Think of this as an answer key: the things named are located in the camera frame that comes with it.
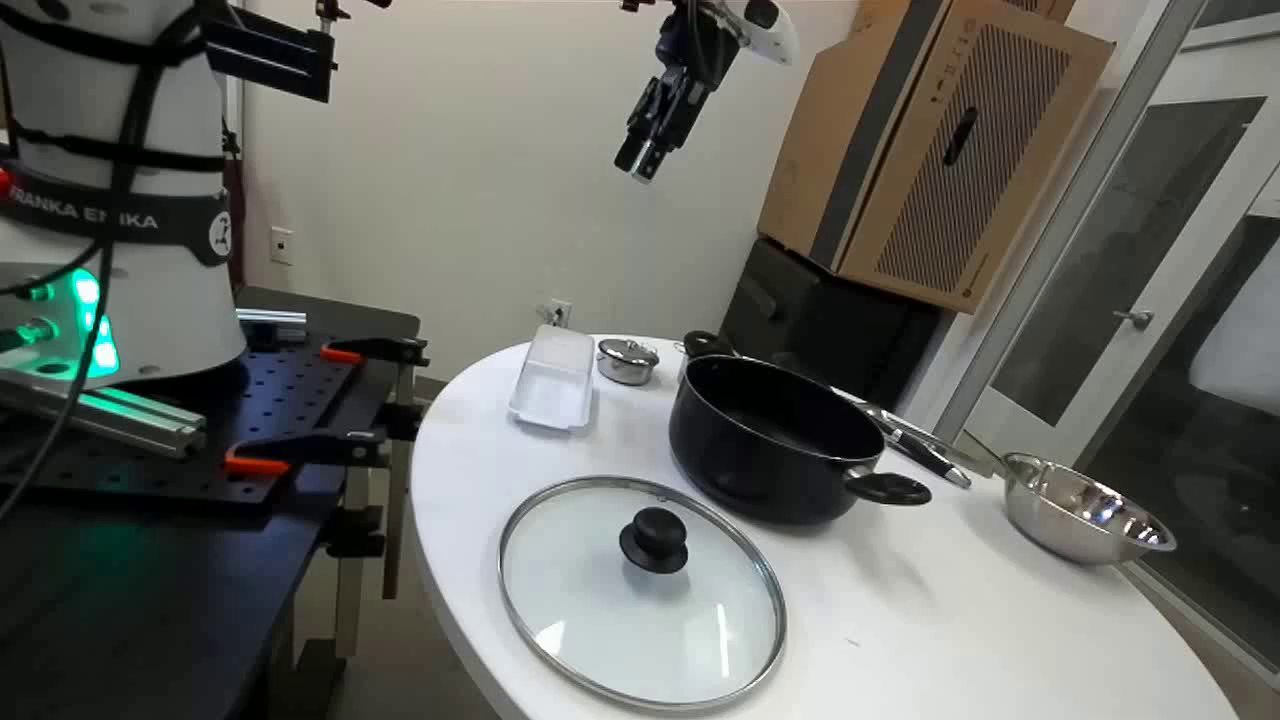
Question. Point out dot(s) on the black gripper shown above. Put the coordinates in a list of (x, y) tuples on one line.
[(698, 45)]

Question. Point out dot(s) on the glass lid with black knob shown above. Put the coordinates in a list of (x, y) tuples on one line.
[(655, 541)]

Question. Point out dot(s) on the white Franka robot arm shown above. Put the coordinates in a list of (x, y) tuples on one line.
[(132, 293)]

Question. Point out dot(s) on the black cooking pot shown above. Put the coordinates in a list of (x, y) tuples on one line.
[(745, 453)]

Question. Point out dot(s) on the small steel bowl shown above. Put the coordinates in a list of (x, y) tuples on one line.
[(625, 362)]

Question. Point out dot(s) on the clear plastic container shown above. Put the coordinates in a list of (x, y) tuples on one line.
[(553, 380)]

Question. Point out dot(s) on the black equipment case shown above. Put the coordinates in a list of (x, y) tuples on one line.
[(827, 326)]

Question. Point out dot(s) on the brown cardboard box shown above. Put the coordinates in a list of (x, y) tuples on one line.
[(933, 144)]

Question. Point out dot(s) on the black clamp with orange tip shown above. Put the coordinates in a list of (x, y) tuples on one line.
[(380, 348), (333, 446)]

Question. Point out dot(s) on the shiny steel bowl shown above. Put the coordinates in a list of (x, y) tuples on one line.
[(1082, 514)]

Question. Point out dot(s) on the black perforated robot table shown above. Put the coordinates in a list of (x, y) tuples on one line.
[(146, 585)]

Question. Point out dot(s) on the white wall outlet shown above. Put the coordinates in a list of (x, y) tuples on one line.
[(558, 314), (283, 246)]

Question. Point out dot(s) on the black box on mount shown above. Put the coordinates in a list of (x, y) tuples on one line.
[(272, 53)]

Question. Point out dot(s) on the glass door with white frame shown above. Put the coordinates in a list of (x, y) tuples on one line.
[(1162, 300)]

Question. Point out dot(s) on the aluminium extrusion rail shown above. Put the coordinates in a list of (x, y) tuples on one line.
[(120, 406)]

